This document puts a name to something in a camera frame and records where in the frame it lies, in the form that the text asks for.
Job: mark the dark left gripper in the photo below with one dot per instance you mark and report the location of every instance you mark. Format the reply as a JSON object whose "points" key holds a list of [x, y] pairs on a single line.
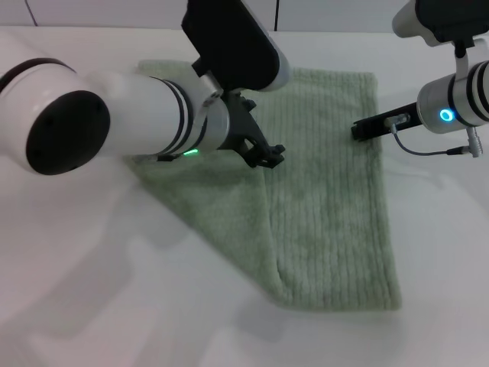
{"points": [[240, 122]]}

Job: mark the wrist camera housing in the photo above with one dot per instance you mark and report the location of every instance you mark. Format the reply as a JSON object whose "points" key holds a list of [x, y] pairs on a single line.
{"points": [[237, 49], [439, 19]]}

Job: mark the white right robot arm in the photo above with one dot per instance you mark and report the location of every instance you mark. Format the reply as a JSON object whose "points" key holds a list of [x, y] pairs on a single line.
{"points": [[458, 99]]}

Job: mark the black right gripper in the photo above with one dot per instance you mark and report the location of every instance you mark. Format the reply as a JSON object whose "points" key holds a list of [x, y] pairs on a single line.
{"points": [[405, 128]]}

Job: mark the left wrist camera housing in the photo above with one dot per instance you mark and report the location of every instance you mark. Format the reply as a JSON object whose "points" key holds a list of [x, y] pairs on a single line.
{"points": [[237, 49]]}

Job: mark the right wrist camera housing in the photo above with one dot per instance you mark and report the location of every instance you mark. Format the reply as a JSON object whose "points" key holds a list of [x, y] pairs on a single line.
{"points": [[439, 19]]}

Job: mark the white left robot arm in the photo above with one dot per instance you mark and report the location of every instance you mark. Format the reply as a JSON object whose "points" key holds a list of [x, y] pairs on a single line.
{"points": [[133, 114]]}

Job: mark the pale green ribbed towel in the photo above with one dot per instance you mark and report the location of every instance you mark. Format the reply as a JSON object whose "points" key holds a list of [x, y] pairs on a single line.
{"points": [[324, 210]]}

